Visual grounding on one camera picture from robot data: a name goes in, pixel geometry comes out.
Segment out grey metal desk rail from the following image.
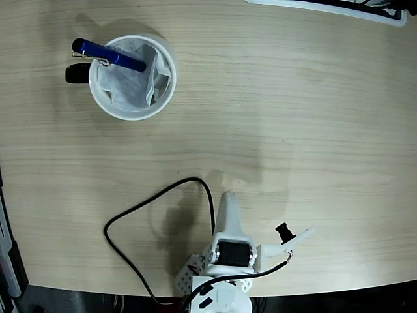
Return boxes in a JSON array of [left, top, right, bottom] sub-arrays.
[[0, 164, 29, 313]]

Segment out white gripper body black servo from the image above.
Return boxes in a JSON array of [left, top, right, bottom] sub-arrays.
[[202, 233, 260, 276]]

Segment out black camera cable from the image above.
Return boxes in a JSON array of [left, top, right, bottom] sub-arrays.
[[103, 177, 294, 307]]

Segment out white mug black handle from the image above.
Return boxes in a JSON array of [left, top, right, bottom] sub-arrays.
[[64, 34, 177, 121]]

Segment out black camera on white mount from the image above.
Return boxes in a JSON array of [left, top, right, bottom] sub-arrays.
[[255, 221, 317, 271]]

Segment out crumpled white tissue paper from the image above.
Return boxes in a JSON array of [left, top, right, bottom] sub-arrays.
[[96, 44, 172, 110]]

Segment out blue pen with clip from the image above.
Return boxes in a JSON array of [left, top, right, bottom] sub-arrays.
[[71, 37, 147, 73]]

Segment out white flat device edge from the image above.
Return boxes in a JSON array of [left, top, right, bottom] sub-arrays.
[[244, 0, 409, 27]]

